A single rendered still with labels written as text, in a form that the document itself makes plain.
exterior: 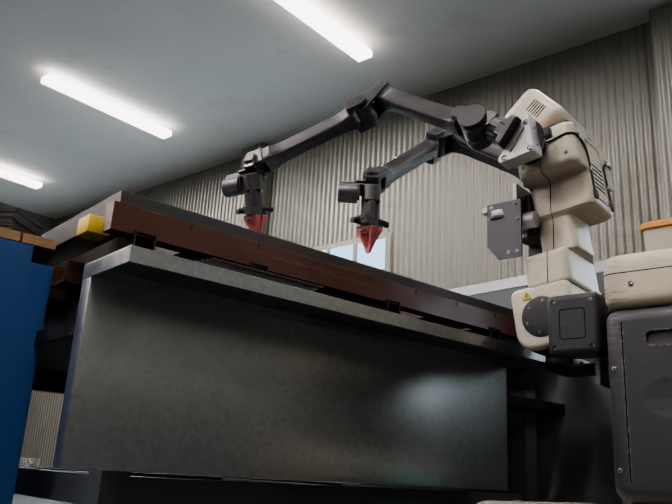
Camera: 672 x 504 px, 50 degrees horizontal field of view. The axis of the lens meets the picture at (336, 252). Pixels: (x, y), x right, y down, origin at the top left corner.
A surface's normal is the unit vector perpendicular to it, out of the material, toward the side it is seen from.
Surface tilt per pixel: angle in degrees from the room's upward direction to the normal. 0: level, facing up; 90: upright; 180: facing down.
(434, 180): 90
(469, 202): 90
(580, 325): 90
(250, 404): 90
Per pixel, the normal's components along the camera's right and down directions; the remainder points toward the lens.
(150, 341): 0.65, -0.18
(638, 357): -0.64, -0.26
